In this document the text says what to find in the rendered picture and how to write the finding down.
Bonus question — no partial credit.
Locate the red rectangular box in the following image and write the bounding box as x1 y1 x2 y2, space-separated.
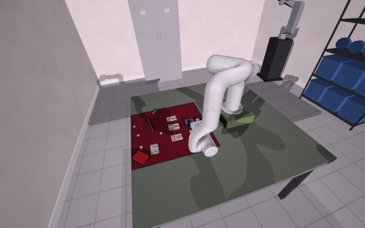
133 151 149 164

